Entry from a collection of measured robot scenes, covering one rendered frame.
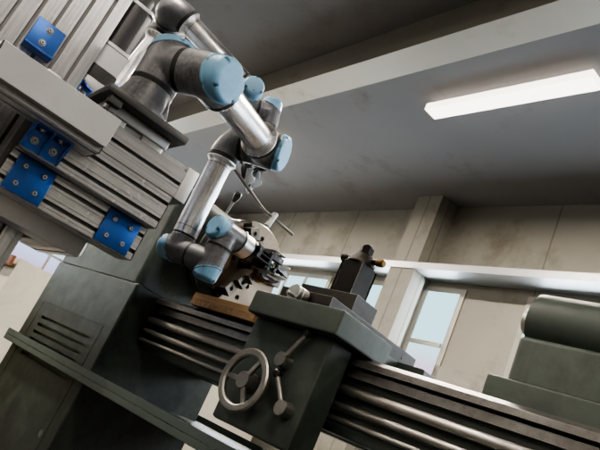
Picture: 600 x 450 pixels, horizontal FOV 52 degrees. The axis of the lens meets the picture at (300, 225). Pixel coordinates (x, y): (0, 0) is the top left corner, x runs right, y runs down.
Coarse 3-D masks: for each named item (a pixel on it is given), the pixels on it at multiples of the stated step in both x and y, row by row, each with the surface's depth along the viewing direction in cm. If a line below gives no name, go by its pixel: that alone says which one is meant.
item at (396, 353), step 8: (312, 296) 154; (320, 296) 152; (328, 296) 150; (328, 304) 149; (336, 304) 150; (352, 312) 155; (360, 320) 157; (368, 328) 160; (384, 336) 165; (392, 344) 168; (392, 352) 168; (400, 352) 171; (400, 360) 171; (408, 360) 174
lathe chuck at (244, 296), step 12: (264, 228) 216; (204, 240) 207; (264, 240) 217; (276, 240) 221; (228, 264) 206; (228, 276) 207; (204, 288) 207; (252, 288) 214; (264, 288) 219; (228, 300) 207; (240, 300) 211
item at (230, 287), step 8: (240, 272) 206; (248, 272) 204; (224, 280) 205; (232, 280) 203; (240, 280) 203; (248, 280) 204; (216, 288) 204; (224, 288) 202; (232, 288) 203; (240, 288) 204; (216, 296) 206
